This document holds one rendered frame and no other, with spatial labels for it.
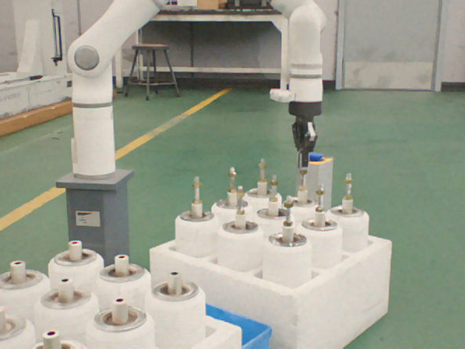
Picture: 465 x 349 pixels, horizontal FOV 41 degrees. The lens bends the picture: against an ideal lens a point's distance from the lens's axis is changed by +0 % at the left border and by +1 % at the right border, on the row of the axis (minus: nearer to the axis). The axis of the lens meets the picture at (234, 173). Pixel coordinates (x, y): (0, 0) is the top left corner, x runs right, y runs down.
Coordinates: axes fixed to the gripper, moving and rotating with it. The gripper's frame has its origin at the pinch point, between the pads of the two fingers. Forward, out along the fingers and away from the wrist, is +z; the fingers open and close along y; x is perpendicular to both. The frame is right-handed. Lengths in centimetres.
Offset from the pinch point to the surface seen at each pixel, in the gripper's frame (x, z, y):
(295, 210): 2.7, 10.9, -3.8
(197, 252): 26.5, 16.8, -10.7
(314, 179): -7.2, 8.2, 12.8
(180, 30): -31, -21, 514
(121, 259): 43, 7, -36
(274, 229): 10.0, 12.1, -12.2
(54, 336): 52, 7, -60
